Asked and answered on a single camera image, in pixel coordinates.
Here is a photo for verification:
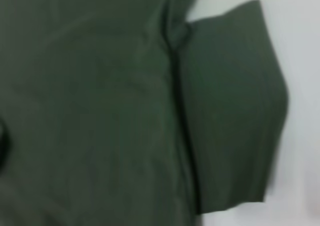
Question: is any dark green shirt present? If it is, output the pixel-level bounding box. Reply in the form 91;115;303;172
0;0;291;226

